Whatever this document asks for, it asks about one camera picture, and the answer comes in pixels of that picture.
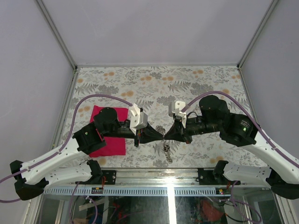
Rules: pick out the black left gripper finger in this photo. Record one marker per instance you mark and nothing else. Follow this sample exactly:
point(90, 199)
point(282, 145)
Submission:
point(151, 138)
point(150, 132)

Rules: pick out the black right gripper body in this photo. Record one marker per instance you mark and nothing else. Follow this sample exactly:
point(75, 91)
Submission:
point(188, 137)

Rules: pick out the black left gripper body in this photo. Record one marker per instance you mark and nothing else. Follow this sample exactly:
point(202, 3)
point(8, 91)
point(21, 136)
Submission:
point(137, 136)

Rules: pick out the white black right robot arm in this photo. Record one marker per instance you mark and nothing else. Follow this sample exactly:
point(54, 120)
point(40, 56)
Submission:
point(281, 173)

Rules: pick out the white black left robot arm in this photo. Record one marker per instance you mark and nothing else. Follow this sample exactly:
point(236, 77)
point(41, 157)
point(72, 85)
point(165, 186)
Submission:
point(88, 139)

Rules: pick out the pink folded cloth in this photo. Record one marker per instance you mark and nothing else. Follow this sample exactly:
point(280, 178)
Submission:
point(115, 146)

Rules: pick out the floral tablecloth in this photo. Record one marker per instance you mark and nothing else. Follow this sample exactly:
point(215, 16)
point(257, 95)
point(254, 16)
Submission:
point(153, 89)

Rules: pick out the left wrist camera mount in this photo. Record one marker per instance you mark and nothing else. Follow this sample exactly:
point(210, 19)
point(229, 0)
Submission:
point(138, 120)

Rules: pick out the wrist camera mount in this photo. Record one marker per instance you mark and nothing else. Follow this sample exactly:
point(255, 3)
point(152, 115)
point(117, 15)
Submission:
point(175, 111)
point(138, 120)

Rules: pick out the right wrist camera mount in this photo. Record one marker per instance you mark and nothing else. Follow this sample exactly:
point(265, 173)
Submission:
point(175, 111)

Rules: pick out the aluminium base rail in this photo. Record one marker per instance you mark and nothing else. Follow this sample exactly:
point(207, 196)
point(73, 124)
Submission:
point(151, 175)

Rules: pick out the aluminium frame posts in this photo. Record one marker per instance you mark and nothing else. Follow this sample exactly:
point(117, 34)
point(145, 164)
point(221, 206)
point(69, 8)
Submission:
point(155, 32)

